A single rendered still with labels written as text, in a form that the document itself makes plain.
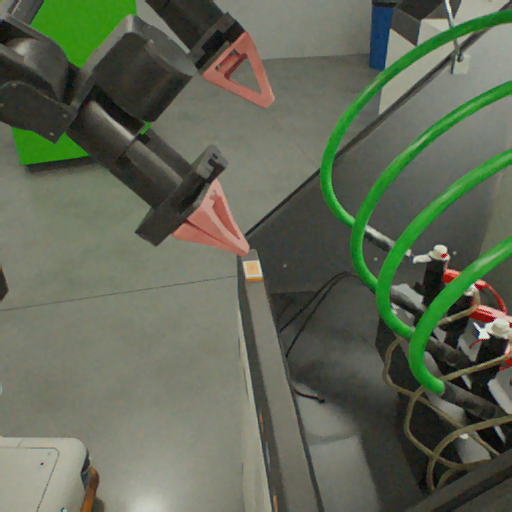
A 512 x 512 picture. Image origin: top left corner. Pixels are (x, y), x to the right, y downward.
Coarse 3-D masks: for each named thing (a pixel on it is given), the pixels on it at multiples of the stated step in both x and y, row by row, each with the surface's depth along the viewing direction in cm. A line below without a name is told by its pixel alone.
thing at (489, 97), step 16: (480, 96) 51; (496, 96) 50; (448, 112) 52; (464, 112) 51; (432, 128) 52; (448, 128) 52; (416, 144) 52; (400, 160) 53; (384, 176) 54; (368, 208) 56; (352, 240) 58; (352, 256) 59; (368, 272) 61; (400, 304) 64; (416, 304) 64
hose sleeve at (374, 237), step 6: (366, 228) 67; (366, 234) 67; (372, 234) 67; (378, 234) 68; (366, 240) 68; (372, 240) 68; (378, 240) 68; (384, 240) 68; (390, 240) 69; (378, 246) 69; (384, 246) 68; (390, 246) 68
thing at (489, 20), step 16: (480, 16) 54; (496, 16) 54; (448, 32) 54; (464, 32) 54; (416, 48) 55; (432, 48) 55; (400, 64) 56; (384, 80) 56; (368, 96) 57; (352, 112) 58; (336, 128) 59; (336, 144) 60; (320, 176) 62; (336, 208) 64; (352, 224) 66
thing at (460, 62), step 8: (448, 8) 83; (448, 16) 84; (456, 40) 86; (456, 48) 87; (456, 56) 87; (464, 56) 87; (456, 64) 88; (464, 64) 88; (456, 72) 89; (464, 72) 89
